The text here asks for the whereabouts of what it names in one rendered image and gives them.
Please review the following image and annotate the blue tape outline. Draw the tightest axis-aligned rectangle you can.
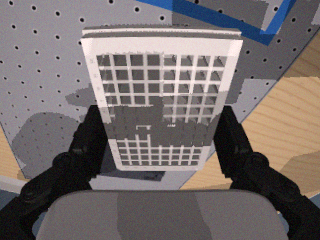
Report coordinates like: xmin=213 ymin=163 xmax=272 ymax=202
xmin=136 ymin=0 xmax=296 ymax=46

